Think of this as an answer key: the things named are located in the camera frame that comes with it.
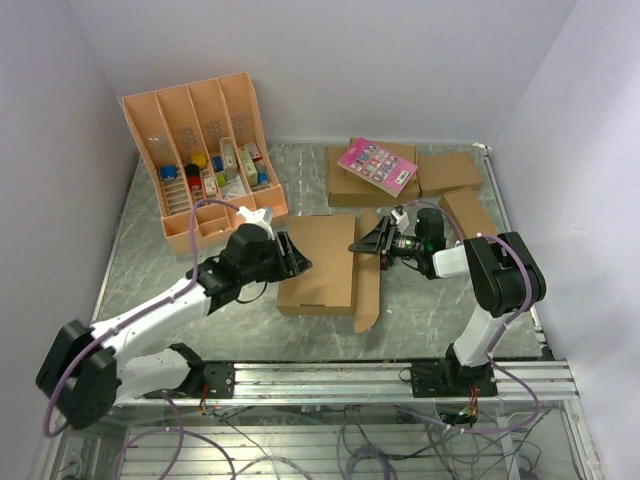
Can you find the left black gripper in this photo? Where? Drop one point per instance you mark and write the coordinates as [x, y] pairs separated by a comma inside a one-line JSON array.
[[289, 264]]

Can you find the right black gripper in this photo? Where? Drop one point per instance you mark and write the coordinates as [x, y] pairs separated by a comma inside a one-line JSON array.
[[371, 242]]

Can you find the large cardboard box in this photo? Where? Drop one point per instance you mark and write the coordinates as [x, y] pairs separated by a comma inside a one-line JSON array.
[[340, 283]]

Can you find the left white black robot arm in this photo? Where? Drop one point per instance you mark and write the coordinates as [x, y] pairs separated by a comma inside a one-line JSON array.
[[88, 369]]

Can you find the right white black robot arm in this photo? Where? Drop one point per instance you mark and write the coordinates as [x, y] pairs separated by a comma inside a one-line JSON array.
[[505, 279]]

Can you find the folded cardboard box under book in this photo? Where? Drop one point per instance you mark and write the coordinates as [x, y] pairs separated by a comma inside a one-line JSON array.
[[349, 191]]

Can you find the folded cardboard box middle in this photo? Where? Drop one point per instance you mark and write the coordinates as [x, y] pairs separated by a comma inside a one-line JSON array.
[[447, 172]]

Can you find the small folded cardboard box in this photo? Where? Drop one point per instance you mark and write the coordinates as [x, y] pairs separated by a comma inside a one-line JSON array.
[[468, 212]]

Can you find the pink paperback book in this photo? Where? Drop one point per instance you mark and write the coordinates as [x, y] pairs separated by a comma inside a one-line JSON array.
[[391, 168]]

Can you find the green white small carton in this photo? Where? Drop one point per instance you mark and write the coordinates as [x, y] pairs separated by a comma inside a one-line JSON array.
[[248, 166]]

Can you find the peach plastic file organizer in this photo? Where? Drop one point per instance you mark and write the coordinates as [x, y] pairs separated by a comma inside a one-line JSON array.
[[189, 138]]

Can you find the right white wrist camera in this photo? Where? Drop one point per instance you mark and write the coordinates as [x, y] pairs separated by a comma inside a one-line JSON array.
[[399, 218]]

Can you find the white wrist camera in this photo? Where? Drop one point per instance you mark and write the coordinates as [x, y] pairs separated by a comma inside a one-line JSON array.
[[399, 218], [261, 217]]

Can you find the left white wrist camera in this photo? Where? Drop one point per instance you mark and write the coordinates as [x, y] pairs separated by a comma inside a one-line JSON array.
[[261, 217]]

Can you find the aluminium mounting rail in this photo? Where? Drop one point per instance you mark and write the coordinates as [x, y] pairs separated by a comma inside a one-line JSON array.
[[378, 382]]

